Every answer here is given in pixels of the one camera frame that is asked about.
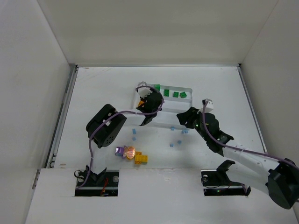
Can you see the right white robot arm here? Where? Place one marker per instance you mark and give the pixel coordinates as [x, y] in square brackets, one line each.
[276, 177]

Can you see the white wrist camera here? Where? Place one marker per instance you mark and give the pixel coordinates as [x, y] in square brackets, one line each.
[143, 89]
[208, 105]

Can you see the yellow lego brick pair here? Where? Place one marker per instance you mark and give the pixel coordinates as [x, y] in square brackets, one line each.
[140, 158]

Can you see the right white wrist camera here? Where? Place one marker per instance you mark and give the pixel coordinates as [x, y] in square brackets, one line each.
[208, 105]

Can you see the orange round lego figure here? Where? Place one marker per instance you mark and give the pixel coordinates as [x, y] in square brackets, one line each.
[130, 152]

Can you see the green curved lego brick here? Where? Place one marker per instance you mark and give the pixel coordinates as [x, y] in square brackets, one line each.
[157, 87]

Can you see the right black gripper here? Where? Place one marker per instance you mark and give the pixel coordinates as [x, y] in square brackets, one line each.
[189, 117]

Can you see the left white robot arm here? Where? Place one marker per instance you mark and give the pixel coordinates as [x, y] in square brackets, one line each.
[103, 128]

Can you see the white divided sorting tray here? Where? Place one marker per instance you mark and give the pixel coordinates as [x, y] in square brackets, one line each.
[167, 118]

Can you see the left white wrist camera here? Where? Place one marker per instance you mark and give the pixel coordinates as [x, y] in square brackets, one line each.
[143, 89]

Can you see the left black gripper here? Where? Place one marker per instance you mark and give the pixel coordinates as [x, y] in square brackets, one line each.
[147, 114]

